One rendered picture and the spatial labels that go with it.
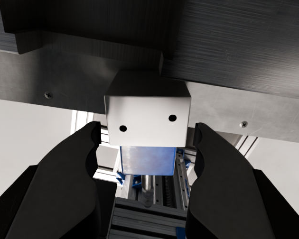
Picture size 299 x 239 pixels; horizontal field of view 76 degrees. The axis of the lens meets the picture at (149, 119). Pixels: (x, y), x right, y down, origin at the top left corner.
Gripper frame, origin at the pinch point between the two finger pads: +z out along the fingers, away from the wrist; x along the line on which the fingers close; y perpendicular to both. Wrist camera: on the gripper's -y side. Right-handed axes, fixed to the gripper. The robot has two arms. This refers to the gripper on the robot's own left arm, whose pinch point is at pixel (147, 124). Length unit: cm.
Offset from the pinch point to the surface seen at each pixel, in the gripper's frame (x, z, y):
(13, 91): -11.7, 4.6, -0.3
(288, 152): 86, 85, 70
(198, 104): 4.3, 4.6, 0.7
